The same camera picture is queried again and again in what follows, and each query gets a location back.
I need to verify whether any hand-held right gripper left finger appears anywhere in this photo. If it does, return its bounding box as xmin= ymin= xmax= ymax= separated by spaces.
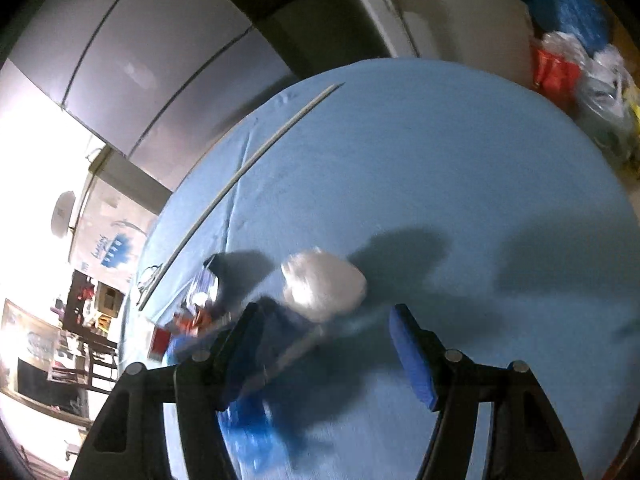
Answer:
xmin=70 ymin=302 xmax=268 ymax=480

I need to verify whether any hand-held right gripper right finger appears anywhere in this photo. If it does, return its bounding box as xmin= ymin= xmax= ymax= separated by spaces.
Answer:
xmin=389 ymin=303 xmax=585 ymax=480

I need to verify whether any blue carton box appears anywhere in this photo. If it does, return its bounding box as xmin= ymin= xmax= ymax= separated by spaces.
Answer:
xmin=245 ymin=300 xmax=328 ymax=401

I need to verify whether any clear plastic packaging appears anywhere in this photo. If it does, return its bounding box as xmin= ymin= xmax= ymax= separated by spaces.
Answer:
xmin=170 ymin=255 xmax=236 ymax=356

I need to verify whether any red and white small box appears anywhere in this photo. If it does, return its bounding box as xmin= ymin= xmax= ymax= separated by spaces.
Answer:
xmin=150 ymin=327 xmax=173 ymax=361

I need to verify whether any white tissue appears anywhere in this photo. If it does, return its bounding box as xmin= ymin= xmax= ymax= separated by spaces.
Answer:
xmin=281 ymin=249 xmax=368 ymax=322

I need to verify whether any dark wooden chair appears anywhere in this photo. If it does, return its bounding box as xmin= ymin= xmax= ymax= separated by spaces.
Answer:
xmin=47 ymin=269 xmax=123 ymax=396

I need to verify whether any white cabinet with blue print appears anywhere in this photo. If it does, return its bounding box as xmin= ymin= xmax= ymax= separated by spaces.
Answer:
xmin=67 ymin=140 xmax=173 ymax=286

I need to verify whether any white round appliance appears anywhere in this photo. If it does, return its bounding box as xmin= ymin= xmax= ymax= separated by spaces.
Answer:
xmin=50 ymin=190 xmax=78 ymax=238

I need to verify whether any thin white rod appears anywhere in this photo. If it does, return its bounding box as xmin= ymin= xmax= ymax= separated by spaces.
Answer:
xmin=137 ymin=82 xmax=347 ymax=311

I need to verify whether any clear water jug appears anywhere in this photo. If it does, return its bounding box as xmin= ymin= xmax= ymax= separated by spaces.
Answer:
xmin=575 ymin=80 xmax=631 ymax=156

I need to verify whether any grey cabinet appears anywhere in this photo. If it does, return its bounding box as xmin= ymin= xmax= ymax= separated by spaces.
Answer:
xmin=7 ymin=0 xmax=296 ymax=161

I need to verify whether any red paper bag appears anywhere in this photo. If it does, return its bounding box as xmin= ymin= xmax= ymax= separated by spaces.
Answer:
xmin=531 ymin=42 xmax=583 ymax=106

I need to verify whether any pile of white plastic bags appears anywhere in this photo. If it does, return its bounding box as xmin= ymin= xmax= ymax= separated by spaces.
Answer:
xmin=542 ymin=30 xmax=633 ymax=111

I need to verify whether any grey refrigerator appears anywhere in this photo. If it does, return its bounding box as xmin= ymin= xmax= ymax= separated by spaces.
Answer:
xmin=330 ymin=0 xmax=533 ymax=61

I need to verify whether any large blue plastic bag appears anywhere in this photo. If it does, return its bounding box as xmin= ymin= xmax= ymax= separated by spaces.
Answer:
xmin=517 ymin=0 xmax=608 ymax=56

